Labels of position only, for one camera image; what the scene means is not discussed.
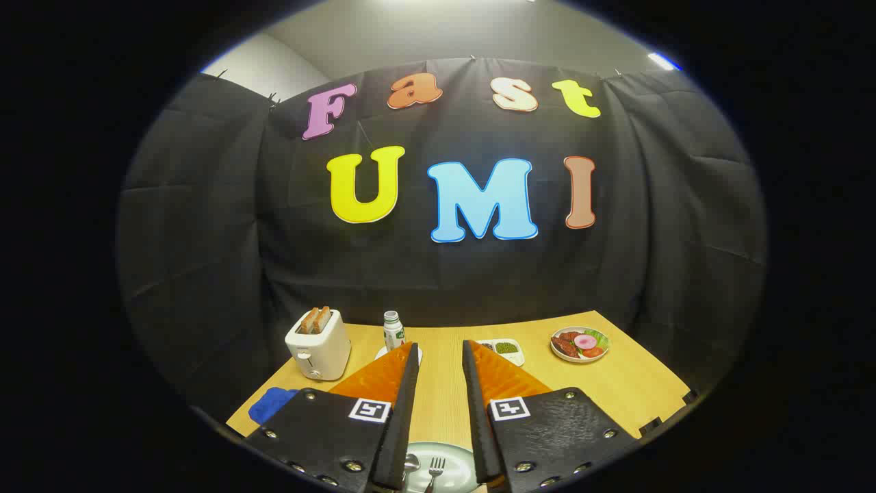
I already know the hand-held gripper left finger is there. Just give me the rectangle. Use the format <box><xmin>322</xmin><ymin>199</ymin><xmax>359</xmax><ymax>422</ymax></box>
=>
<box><xmin>243</xmin><ymin>341</ymin><xmax>420</xmax><ymax>493</ymax></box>

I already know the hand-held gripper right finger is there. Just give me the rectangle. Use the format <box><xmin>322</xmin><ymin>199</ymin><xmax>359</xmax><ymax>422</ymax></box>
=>
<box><xmin>462</xmin><ymin>340</ymin><xmax>641</xmax><ymax>493</ymax></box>

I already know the pale green plate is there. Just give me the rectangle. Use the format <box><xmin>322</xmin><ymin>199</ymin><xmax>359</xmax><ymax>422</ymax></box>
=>
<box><xmin>404</xmin><ymin>442</ymin><xmax>478</xmax><ymax>493</ymax></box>

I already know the white square coaster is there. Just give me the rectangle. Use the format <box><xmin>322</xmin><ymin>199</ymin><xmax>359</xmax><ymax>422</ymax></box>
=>
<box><xmin>375</xmin><ymin>344</ymin><xmax>423</xmax><ymax>364</ymax></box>

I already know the white divided bean tray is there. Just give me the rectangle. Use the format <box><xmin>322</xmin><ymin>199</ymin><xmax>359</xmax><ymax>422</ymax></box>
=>
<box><xmin>477</xmin><ymin>338</ymin><xmax>526</xmax><ymax>367</ymax></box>

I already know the small plastic bottle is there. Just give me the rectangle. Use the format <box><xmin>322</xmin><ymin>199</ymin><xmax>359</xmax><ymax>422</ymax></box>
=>
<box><xmin>383</xmin><ymin>310</ymin><xmax>406</xmax><ymax>352</ymax></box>

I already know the white toaster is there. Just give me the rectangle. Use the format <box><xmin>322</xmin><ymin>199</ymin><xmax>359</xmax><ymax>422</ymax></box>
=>
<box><xmin>285</xmin><ymin>308</ymin><xmax>352</xmax><ymax>381</ymax></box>

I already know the white plate of food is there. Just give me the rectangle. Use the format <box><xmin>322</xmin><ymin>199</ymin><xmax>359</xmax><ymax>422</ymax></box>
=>
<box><xmin>550</xmin><ymin>327</ymin><xmax>610</xmax><ymax>363</ymax></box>

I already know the blue cloth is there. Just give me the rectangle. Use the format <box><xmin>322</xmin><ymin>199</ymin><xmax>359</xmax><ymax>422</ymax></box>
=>
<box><xmin>248</xmin><ymin>387</ymin><xmax>300</xmax><ymax>425</ymax></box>

